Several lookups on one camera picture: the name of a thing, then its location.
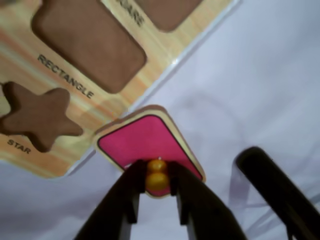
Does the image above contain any wooden shape puzzle board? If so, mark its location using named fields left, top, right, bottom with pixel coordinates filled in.
left=0, top=0, right=242, bottom=180

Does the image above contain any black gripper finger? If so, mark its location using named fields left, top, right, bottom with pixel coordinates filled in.
left=74, top=158, right=147, bottom=240
left=169, top=161, right=248, bottom=240

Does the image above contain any black camera cable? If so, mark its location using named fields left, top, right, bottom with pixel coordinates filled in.
left=234, top=146, right=320, bottom=240

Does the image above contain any pink rectangle piece yellow pin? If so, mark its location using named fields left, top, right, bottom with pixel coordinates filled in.
left=95, top=104, right=207, bottom=200

